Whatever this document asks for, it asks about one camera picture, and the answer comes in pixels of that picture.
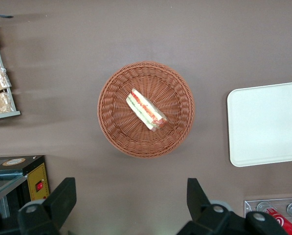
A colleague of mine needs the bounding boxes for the black food warmer cabinet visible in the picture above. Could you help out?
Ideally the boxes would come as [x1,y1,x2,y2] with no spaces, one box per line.
[0,155,50,235]

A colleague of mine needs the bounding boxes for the round brown wicker basket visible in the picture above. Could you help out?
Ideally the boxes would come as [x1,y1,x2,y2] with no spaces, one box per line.
[97,61,196,159]

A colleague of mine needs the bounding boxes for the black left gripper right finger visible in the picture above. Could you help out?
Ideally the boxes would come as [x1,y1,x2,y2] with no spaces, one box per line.
[176,178,247,235]

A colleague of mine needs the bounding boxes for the cream rectangular plastic tray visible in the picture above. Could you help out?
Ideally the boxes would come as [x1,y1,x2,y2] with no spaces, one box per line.
[226,81,292,168]

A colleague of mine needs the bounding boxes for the clear acrylic bottle rack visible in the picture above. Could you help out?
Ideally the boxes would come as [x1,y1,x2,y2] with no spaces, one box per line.
[244,197,292,235]

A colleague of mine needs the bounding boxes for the triangle sandwich with red filling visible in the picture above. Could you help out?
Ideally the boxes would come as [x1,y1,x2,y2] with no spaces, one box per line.
[125,88,168,131]

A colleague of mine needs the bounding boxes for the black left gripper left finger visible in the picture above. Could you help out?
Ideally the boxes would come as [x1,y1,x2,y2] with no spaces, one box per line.
[18,177,77,235]

